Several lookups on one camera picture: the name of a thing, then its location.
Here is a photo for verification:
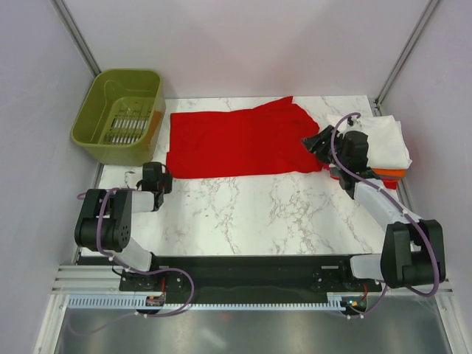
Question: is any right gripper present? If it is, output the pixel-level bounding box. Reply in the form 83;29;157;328
300;125;348;170

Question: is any red t-shirt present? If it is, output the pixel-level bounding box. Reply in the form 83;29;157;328
166;97;324;179
326;166;402;190

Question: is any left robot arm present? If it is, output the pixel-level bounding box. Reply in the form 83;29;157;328
74;162;173;290

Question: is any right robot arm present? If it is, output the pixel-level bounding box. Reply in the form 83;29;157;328
302;126;445;296

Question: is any folded white t-shirt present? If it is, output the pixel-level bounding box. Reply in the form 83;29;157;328
339;115;412;170

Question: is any olive green plastic basket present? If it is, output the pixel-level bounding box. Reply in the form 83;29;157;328
70;69;166;166

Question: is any folded red t-shirt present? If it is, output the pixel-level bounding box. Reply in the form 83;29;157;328
326;166;402;190

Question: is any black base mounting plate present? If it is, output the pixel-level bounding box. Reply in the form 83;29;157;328
119;255;381;304

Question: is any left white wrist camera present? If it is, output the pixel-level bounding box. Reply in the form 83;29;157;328
124;170;142;188

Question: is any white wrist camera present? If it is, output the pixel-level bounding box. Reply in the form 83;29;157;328
345;117;363;131
124;170;142;188

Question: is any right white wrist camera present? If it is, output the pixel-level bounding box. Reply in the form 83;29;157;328
345;117;363;131

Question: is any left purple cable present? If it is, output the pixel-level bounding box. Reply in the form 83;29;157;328
68;186;195;336

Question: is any white slotted cable duct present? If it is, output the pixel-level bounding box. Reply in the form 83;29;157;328
67;294;345;311

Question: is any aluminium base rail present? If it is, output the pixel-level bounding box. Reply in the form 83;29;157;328
51;265;125;294

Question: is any right aluminium frame post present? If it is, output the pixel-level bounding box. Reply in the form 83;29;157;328
369;0;443;113

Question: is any aluminium frame post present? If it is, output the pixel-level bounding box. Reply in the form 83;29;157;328
50;0;101;77
369;0;443;113

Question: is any left aluminium frame post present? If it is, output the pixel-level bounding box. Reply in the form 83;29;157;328
50;0;101;77

